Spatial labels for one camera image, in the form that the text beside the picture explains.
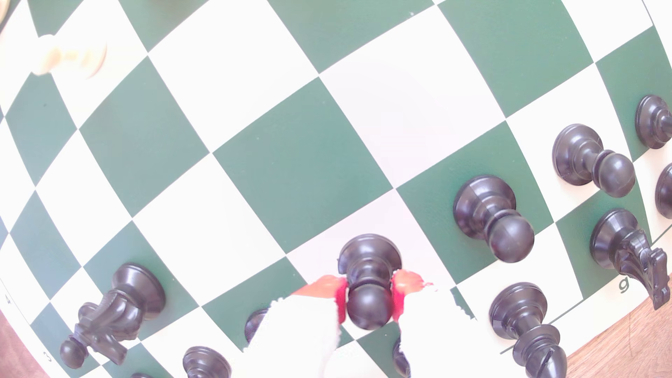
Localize white pawn chess piece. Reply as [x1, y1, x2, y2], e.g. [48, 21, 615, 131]
[30, 34, 108, 79]

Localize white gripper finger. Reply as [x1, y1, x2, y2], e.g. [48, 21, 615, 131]
[231, 274, 349, 378]
[391, 269, 520, 378]

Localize black knight chess piece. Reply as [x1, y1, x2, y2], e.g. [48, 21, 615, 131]
[589, 208, 671, 310]
[73, 262, 167, 366]

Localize black rook chess piece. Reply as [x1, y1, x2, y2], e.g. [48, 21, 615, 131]
[654, 163, 672, 220]

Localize black bishop chess piece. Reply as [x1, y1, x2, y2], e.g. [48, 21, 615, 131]
[489, 282, 568, 378]

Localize green and cream chess mat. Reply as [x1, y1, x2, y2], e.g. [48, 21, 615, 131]
[0, 0, 672, 378]

